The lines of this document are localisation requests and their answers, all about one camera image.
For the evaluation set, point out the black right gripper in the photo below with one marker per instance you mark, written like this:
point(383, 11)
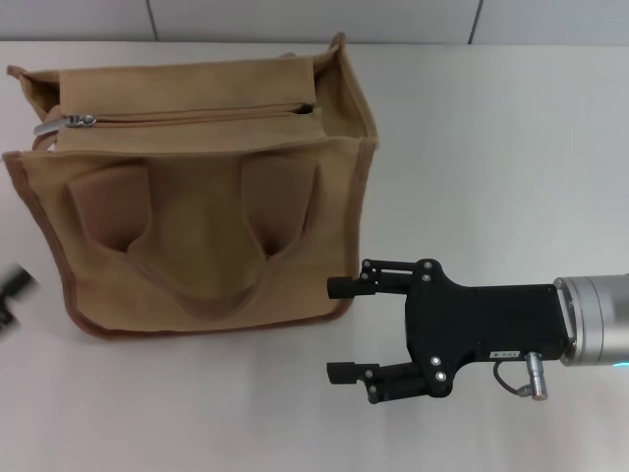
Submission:
point(472, 324)

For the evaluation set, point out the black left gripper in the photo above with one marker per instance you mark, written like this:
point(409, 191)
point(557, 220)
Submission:
point(15, 300)

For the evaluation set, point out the silver metal zipper pull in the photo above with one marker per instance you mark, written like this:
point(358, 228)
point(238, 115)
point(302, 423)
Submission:
point(59, 123)

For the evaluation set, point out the khaki canvas food bag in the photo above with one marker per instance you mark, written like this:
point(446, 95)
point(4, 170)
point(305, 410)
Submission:
point(206, 236)

